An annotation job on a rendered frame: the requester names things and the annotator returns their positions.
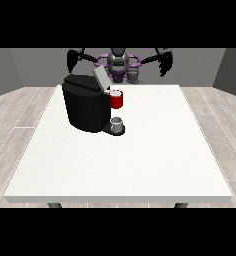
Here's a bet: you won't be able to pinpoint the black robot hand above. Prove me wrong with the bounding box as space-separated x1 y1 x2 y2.
154 48 174 78
66 49 82 75

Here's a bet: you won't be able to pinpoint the pale grey machine lid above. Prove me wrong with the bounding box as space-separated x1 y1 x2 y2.
91 65 112 91

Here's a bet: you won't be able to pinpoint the small grey coffee pod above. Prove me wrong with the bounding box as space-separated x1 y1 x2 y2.
126 68 140 84

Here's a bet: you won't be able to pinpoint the black coffee machine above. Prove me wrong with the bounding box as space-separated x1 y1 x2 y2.
61 73 126 136

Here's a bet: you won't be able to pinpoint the red pod holder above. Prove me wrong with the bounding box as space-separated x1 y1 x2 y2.
108 89 125 110

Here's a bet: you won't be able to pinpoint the grey robot trunk purple rings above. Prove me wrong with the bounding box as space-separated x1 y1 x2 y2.
95 48 145 86

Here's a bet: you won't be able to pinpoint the small grey cup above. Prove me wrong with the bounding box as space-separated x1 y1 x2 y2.
109 116 125 134

